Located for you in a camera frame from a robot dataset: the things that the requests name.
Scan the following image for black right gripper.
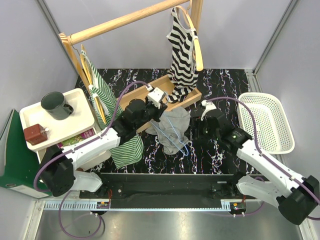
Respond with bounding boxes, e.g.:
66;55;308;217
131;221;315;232
183;116;220;142

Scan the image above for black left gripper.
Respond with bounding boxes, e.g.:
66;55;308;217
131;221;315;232
134;96;167;130

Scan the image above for blue wire hanger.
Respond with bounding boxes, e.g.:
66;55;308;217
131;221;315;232
151;92;191;158

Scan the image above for grey tank top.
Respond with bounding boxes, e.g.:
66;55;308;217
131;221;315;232
145;106;193;155

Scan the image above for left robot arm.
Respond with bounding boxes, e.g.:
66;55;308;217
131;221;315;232
33;99;168;198

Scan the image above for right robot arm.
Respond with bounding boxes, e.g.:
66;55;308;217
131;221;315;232
191;109;320;225

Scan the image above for green white striped top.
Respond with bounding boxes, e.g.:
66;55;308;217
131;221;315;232
79;49;144;169

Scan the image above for black white striped tank top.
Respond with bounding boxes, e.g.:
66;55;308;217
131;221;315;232
166;6;199;104

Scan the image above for wooden hanger right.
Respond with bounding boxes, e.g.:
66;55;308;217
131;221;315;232
177;5;204;72

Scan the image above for wooden hanger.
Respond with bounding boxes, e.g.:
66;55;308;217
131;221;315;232
80;44;107;124
177;5;204;72

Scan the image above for wooden hanger left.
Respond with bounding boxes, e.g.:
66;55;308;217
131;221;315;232
80;44;107;124

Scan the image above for wooden clothes rack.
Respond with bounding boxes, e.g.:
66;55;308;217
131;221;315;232
58;0;204;133

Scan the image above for purple book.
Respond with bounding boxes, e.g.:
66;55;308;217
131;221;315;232
57;128;96;149

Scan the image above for white bedside shelf unit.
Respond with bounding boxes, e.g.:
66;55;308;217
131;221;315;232
19;88;101;162

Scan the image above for white perforated plastic basket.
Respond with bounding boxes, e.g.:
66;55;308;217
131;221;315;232
237;92;295;155

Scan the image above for dark green mug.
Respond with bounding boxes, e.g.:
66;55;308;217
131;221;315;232
40;91;74;121

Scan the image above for red brown cube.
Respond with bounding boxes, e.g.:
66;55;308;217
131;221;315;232
23;124;48;146

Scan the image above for green binder folder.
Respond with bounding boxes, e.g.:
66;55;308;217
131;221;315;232
0;109;52;199

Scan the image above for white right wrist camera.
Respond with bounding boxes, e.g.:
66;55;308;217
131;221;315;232
200;100;217;121

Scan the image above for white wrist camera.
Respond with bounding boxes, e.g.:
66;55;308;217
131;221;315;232
147;87;166;109
200;100;217;121

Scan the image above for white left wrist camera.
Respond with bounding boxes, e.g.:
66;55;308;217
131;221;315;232
147;87;166;109

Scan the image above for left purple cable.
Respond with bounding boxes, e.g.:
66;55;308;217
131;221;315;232
33;81;155;237

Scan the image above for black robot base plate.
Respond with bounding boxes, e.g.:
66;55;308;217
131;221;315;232
79;172;261;210

